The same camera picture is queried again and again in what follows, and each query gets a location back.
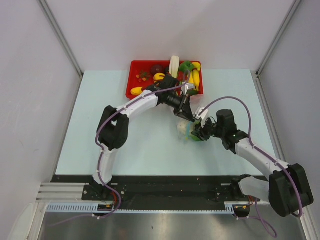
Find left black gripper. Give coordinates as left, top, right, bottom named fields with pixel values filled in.
left=165, top=91, right=195, bottom=123

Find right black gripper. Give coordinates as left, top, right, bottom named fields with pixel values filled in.
left=192, top=116, right=225, bottom=141

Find green white toy cabbage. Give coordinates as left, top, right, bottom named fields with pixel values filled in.
left=176, top=121, right=205, bottom=143

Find clear zip top bag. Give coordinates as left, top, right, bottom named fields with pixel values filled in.
left=176, top=119, right=201, bottom=144

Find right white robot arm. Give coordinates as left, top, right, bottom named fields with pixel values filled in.
left=192, top=107, right=314, bottom=217

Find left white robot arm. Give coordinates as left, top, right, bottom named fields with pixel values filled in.
left=93, top=75, right=195, bottom=200

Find dark green toy avocado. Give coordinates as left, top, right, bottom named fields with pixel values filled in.
left=188, top=89, right=198, bottom=96

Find yellow toy banana bunch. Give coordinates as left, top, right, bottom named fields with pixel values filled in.
left=188, top=61, right=201, bottom=92

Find red toy lobster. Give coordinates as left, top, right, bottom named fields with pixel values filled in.
left=142, top=71, right=187, bottom=92

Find green toy bell pepper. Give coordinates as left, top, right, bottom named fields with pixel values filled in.
left=178, top=61, right=195, bottom=73

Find dark purple toy onion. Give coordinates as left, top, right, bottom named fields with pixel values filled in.
left=150, top=64, right=164, bottom=75

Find white toy radish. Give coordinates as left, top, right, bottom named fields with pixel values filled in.
left=169, top=55, right=180, bottom=78

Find yellow toy mango slice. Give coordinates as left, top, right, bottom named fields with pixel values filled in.
left=130, top=86, right=146, bottom=96

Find small toy cherry tomatoes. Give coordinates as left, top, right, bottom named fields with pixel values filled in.
left=135, top=70, right=151, bottom=82

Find red plastic tray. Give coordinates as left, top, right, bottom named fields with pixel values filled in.
left=124, top=59, right=205, bottom=101

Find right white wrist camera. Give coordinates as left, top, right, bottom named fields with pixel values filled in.
left=194, top=107, right=209, bottom=127

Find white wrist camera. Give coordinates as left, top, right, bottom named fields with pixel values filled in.
left=194, top=107, right=209, bottom=127
left=181, top=83, right=196, bottom=96

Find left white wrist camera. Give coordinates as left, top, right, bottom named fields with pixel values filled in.
left=181, top=83, right=196, bottom=96

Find white slotted cable duct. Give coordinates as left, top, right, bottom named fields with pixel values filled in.
left=45, top=202, right=235, bottom=215

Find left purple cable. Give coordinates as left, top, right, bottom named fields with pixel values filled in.
left=47, top=69, right=192, bottom=226

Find purple cable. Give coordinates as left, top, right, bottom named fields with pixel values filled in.
left=199, top=96, right=305, bottom=238
left=47, top=69, right=192, bottom=226

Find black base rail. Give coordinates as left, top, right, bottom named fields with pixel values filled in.
left=51, top=175, right=254, bottom=210

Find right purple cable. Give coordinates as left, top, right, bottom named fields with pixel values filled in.
left=199, top=96, right=305, bottom=238

